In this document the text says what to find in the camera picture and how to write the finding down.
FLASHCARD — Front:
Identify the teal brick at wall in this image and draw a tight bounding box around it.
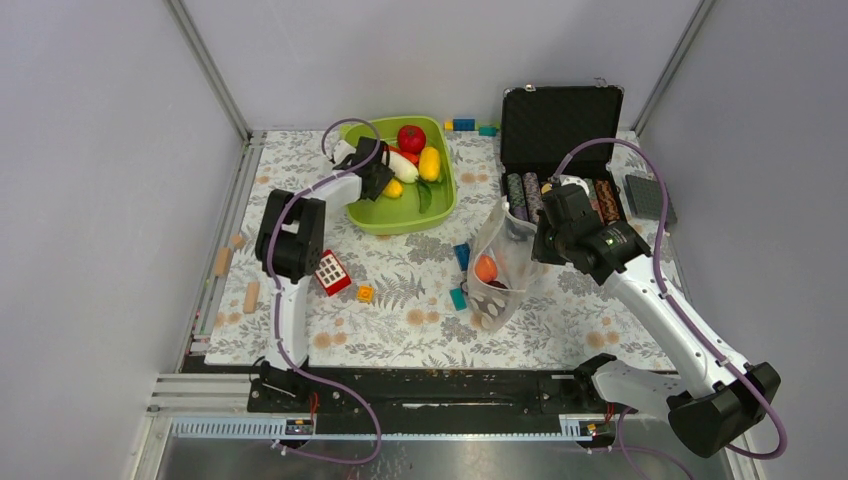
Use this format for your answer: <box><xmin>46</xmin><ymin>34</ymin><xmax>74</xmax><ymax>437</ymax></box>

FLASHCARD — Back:
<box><xmin>478</xmin><ymin>125</ymin><xmax>498</xmax><ymax>137</ymax></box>

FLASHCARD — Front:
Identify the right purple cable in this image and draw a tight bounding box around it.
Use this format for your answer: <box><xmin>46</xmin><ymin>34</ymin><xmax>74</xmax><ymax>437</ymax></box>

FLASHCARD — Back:
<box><xmin>549</xmin><ymin>137</ymin><xmax>790</xmax><ymax>480</ymax></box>

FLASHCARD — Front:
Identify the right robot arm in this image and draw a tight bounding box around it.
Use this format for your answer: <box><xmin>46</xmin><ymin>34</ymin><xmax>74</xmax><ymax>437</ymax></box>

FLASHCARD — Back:
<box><xmin>532</xmin><ymin>184</ymin><xmax>781</xmax><ymax>458</ymax></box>

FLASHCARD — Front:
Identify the yellow toy lemon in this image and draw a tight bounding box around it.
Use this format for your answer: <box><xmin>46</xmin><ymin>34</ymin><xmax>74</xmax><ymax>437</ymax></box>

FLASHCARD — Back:
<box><xmin>418</xmin><ymin>146</ymin><xmax>442</xmax><ymax>183</ymax></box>

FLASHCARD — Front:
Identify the red toy tomato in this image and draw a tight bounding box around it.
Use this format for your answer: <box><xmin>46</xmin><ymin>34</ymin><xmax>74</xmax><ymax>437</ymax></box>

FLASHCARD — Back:
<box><xmin>396</xmin><ymin>124</ymin><xmax>427</xmax><ymax>155</ymax></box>

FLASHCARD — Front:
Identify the black poker chip case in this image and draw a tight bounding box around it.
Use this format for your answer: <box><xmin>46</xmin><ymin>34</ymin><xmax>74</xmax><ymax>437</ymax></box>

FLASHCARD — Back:
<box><xmin>500</xmin><ymin>85</ymin><xmax>624</xmax><ymax>223</ymax></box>

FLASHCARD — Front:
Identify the clear zip top bag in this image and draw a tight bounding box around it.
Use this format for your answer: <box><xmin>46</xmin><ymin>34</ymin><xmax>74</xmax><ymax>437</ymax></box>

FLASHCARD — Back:
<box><xmin>466</xmin><ymin>197</ymin><xmax>542</xmax><ymax>332</ymax></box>

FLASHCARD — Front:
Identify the grey building baseplate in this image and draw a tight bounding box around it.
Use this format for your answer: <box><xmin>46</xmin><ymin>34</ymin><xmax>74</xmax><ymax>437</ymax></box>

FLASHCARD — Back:
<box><xmin>624</xmin><ymin>174</ymin><xmax>663</xmax><ymax>220</ymax></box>

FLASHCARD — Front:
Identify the blue toy brick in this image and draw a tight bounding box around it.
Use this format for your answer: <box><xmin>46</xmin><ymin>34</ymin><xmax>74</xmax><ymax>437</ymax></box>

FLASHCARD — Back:
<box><xmin>453</xmin><ymin>242</ymin><xmax>471</xmax><ymax>272</ymax></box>

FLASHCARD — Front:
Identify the wooden block lower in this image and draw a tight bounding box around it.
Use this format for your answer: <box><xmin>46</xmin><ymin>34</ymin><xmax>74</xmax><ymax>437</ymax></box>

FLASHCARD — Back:
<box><xmin>242</xmin><ymin>281</ymin><xmax>261</xmax><ymax>314</ymax></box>

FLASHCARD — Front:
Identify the white toy radish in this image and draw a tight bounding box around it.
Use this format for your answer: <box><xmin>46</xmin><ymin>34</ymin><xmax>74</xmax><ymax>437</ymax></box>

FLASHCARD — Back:
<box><xmin>387</xmin><ymin>150</ymin><xmax>419</xmax><ymax>184</ymax></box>

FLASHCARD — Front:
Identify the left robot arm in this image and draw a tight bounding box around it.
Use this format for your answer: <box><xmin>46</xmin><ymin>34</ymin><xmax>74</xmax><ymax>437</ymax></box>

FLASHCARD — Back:
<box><xmin>255</xmin><ymin>137</ymin><xmax>392</xmax><ymax>411</ymax></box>

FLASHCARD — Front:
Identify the red toy chili pepper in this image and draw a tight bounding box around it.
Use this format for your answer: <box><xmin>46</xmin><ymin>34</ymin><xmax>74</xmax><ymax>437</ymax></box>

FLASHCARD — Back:
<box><xmin>400</xmin><ymin>151</ymin><xmax>419</xmax><ymax>165</ymax></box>

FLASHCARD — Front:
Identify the orange toy peach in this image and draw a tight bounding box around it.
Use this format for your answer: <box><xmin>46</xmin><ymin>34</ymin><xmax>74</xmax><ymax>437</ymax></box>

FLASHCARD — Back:
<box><xmin>474</xmin><ymin>254</ymin><xmax>498</xmax><ymax>284</ymax></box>

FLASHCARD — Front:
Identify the dark purple mangosteen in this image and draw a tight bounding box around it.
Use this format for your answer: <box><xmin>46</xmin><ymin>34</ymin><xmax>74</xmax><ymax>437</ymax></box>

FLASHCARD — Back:
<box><xmin>486</xmin><ymin>280</ymin><xmax>512</xmax><ymax>296</ymax></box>

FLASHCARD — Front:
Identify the orange toy brick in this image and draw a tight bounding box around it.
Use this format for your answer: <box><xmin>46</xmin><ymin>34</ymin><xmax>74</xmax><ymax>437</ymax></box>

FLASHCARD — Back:
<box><xmin>356</xmin><ymin>285</ymin><xmax>375</xmax><ymax>304</ymax></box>

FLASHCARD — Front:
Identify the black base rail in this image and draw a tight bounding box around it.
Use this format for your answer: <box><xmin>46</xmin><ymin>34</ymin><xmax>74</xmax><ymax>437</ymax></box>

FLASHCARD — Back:
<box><xmin>247</xmin><ymin>362</ymin><xmax>624</xmax><ymax>435</ymax></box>

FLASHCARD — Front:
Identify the red window toy block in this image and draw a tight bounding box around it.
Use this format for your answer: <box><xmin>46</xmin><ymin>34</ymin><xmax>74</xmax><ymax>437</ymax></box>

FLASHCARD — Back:
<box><xmin>314</xmin><ymin>250</ymin><xmax>352</xmax><ymax>296</ymax></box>

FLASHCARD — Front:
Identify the green plastic tray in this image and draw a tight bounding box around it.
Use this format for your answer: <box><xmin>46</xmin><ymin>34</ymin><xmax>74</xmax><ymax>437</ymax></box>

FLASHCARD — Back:
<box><xmin>341</xmin><ymin>115</ymin><xmax>458</xmax><ymax>235</ymax></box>

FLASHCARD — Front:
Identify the floral tablecloth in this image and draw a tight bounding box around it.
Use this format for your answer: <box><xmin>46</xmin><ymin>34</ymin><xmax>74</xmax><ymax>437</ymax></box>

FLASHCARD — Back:
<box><xmin>205</xmin><ymin>131</ymin><xmax>672</xmax><ymax>371</ymax></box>

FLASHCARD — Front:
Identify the wooden block long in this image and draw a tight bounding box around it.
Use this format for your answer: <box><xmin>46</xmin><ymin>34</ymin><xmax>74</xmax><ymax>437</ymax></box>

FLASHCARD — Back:
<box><xmin>212</xmin><ymin>246</ymin><xmax>233</xmax><ymax>278</ymax></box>

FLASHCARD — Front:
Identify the teal toy brick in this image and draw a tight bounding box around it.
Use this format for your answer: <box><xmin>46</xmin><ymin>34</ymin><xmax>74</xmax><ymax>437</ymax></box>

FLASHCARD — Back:
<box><xmin>449</xmin><ymin>288</ymin><xmax>467</xmax><ymax>311</ymax></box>

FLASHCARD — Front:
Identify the blue brick at wall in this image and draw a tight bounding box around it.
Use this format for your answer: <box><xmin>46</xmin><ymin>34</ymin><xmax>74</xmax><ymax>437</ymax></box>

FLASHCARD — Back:
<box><xmin>451</xmin><ymin>118</ymin><xmax>476</xmax><ymax>131</ymax></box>

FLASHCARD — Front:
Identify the wooden block upper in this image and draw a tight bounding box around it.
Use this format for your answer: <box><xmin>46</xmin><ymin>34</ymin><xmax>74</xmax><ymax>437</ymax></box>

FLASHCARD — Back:
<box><xmin>229</xmin><ymin>234</ymin><xmax>246</xmax><ymax>250</ymax></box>

